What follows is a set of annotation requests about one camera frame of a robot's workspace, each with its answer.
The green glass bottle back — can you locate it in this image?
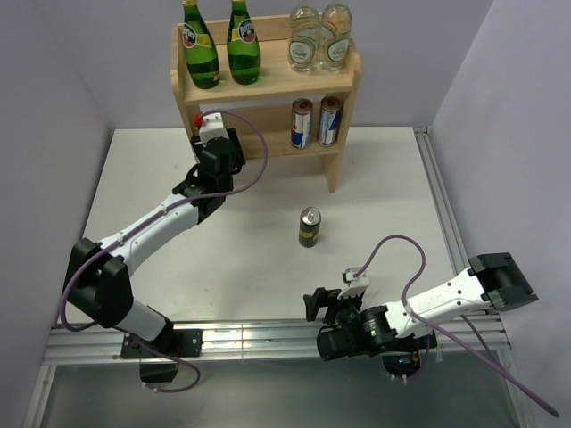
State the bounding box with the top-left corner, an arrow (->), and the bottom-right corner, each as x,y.
227,1 -> 261,86

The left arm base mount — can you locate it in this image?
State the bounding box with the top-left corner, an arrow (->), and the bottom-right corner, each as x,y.
120,329 -> 203,393

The aluminium rail front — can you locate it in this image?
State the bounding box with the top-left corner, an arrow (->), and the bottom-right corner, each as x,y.
42,318 -> 512,366

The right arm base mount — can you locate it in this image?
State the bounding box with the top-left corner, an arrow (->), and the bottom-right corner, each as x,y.
382,333 -> 437,377

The blue silver energy can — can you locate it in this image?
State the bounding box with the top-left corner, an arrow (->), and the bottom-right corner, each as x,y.
291,98 -> 313,150

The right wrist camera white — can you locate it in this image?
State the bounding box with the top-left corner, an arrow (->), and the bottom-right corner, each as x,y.
338,267 -> 369,300

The clear glass bottle right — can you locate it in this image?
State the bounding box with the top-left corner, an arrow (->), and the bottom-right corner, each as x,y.
319,2 -> 352,71

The clear glass bottle left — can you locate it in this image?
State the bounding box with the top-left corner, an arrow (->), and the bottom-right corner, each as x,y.
288,1 -> 320,72

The aluminium rail right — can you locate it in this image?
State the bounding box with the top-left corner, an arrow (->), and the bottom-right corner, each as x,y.
412,127 -> 468,274

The green glass bottle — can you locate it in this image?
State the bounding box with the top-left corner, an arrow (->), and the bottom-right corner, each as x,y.
227,1 -> 261,86
182,0 -> 219,89

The wooden shelf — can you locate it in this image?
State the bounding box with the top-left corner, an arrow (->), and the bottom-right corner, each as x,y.
170,15 -> 361,192

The aluminium rail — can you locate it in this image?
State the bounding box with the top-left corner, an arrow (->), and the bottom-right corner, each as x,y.
412,127 -> 468,274
42,318 -> 512,366

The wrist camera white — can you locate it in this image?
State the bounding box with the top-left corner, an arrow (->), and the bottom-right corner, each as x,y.
194,112 -> 228,146
338,267 -> 369,300

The clear glass bottle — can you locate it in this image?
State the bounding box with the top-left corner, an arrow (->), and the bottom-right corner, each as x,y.
319,2 -> 352,71
288,1 -> 320,72

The black can back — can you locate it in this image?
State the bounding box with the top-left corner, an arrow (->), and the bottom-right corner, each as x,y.
298,207 -> 322,248

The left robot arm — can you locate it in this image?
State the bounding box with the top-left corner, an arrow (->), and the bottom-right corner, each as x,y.
63,129 -> 245,356

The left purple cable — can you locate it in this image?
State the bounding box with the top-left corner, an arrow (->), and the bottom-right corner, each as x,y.
57,109 -> 269,394

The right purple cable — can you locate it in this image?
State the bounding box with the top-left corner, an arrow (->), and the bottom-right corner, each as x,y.
352,235 -> 560,418

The purple cable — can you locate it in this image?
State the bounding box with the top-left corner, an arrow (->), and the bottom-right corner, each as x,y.
57,109 -> 269,394
352,235 -> 560,418

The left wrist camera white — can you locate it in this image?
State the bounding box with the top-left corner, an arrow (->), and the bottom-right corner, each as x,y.
194,112 -> 228,146

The green glass bottle front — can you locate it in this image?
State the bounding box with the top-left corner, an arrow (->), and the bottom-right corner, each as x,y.
182,0 -> 219,89

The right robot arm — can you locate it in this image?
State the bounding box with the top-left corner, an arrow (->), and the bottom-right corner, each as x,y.
231,128 -> 509,358

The blue silver can red top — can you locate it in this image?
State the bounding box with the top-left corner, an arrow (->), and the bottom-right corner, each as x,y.
318,96 -> 343,146

